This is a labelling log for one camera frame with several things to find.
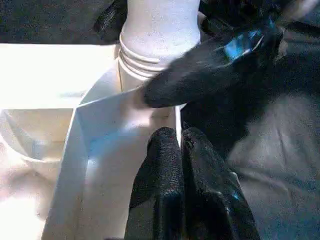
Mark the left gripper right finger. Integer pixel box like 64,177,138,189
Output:
181,127,263,240

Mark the white plastic table top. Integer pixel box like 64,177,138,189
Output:
0,42,186,240

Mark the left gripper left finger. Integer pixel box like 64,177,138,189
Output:
125,126,187,240

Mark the white plastic table leg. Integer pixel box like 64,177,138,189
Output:
117,0,203,81

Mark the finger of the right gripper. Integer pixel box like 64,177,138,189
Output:
142,26,285,109
93,0,129,33

